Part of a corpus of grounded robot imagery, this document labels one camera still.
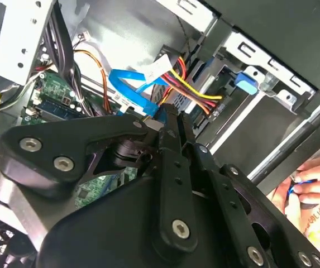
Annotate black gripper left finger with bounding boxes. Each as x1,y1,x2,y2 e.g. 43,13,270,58
0,104,199,253

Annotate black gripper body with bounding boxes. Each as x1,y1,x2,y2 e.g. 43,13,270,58
36,174,247,268

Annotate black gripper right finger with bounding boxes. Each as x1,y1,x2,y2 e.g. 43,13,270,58
178,114,320,268

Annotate blue disk wire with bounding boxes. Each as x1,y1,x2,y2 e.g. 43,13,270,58
108,69,169,117

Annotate red yellow black disk wire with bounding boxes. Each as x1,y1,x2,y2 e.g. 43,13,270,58
159,55,224,115

